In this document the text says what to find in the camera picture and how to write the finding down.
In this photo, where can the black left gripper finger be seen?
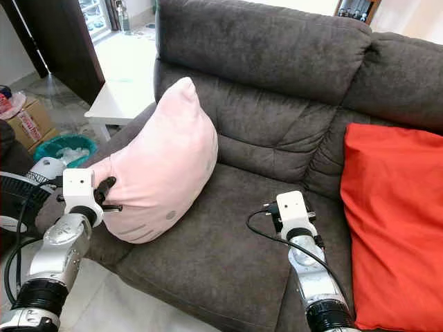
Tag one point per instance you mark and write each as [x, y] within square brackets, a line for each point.
[113, 207]
[106, 185]

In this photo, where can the pink plush pillow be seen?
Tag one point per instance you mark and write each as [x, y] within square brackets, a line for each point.
[166, 162]

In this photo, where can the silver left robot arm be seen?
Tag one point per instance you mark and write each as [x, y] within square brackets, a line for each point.
[52, 266]

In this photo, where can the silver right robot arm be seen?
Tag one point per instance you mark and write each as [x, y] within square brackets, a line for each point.
[318, 277]

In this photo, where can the dark grey fabric sofa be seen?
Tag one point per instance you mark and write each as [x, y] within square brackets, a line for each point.
[277, 117]

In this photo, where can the red pillow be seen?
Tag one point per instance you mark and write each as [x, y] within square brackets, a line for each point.
[394, 221]

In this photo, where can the printed floor mat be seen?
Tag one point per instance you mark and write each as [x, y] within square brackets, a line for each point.
[144, 30]

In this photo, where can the teal plastic basket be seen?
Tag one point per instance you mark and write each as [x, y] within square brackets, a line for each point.
[48, 146]

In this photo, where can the black standing fan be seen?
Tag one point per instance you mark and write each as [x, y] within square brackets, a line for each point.
[17, 200]

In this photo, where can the white side table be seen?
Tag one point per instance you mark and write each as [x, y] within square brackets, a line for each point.
[121, 100]

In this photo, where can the cardboard box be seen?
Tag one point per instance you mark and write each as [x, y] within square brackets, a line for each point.
[34, 124]

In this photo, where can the dark brown door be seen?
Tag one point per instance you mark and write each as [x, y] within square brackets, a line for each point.
[62, 41]

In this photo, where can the shoe rack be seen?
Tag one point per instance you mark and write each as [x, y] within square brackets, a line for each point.
[95, 15]

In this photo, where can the clear bottle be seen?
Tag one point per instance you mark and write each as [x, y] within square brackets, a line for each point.
[122, 15]

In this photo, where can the brown wooden cabinet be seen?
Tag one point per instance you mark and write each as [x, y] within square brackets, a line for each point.
[356, 10]

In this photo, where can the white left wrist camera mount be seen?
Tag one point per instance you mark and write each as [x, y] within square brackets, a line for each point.
[79, 190]

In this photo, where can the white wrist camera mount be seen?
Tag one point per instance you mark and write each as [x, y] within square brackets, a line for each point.
[294, 211]
[79, 190]

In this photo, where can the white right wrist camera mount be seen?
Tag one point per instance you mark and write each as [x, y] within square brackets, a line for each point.
[294, 211]

